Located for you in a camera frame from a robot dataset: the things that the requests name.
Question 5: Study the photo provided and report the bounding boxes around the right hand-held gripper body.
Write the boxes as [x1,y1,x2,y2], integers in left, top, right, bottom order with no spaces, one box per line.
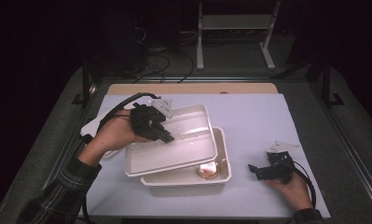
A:
[260,141,301,185]

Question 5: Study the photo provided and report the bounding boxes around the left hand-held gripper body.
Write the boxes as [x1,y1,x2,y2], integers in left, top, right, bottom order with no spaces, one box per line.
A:
[131,98,174,142]

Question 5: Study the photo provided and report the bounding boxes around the white plastic tray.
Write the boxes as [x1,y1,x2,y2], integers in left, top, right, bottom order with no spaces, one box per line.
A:
[124,104,219,178]

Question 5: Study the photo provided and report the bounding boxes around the white plastic storage box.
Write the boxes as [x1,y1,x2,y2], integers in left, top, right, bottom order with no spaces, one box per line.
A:
[140,126,233,198]

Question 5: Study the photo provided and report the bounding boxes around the person's right hand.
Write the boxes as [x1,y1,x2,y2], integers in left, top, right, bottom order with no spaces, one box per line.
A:
[265,173,314,213]

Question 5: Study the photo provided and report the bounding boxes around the person's left hand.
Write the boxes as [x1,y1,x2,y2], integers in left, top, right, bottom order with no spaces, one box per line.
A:
[77,107,151,168]

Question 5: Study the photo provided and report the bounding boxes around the light wooden board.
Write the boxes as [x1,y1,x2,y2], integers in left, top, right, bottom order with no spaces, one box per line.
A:
[106,82,280,95]

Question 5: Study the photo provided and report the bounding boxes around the white table mat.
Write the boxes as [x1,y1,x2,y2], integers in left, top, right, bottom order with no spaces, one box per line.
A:
[80,92,331,219]

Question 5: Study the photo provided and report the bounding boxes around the white metal stand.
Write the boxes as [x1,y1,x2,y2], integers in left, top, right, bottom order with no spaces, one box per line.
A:
[196,0,282,71]

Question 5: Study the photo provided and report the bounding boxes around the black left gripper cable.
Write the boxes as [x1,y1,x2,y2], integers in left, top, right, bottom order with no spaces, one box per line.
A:
[96,91,161,133]

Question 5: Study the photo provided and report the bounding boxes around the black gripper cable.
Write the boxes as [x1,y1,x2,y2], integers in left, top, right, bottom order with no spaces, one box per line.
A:
[289,160,318,209]
[96,91,161,133]

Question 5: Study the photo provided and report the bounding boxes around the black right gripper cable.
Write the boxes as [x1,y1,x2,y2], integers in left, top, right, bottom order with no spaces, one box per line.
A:
[289,160,318,209]

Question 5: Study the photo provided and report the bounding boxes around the white lid with black handle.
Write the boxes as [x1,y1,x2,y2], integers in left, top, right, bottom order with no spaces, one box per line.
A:
[79,102,139,159]

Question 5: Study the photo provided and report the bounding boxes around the black floor cables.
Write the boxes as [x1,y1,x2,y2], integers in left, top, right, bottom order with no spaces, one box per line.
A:
[131,27,197,85]

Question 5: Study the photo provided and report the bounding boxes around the metal frame rail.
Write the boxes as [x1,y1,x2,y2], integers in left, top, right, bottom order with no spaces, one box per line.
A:
[24,83,98,224]
[103,76,310,84]
[309,82,372,216]

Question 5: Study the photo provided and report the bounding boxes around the black frame post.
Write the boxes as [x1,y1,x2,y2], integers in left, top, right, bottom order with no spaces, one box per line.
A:
[317,57,346,108]
[71,57,96,107]

